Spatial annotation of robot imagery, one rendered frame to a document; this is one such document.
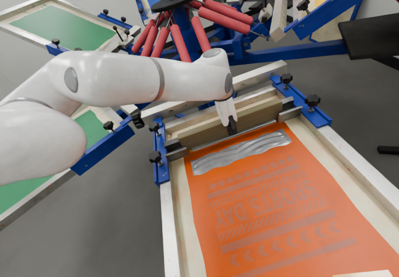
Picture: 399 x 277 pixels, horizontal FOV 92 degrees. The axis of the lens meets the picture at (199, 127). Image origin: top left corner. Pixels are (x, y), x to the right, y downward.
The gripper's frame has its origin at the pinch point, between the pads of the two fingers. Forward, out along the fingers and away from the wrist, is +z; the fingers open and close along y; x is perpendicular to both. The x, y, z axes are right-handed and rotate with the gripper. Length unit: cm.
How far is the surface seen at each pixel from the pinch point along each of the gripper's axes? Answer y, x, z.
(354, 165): 26.9, 25.2, 2.6
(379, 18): -46, 100, 7
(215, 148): 2.3, -8.0, 6.0
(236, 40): -62, 25, -3
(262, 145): 8.7, 7.8, 5.4
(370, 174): 30.4, 26.7, 2.5
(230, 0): -110, 39, -13
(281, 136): 8.0, 15.3, 5.3
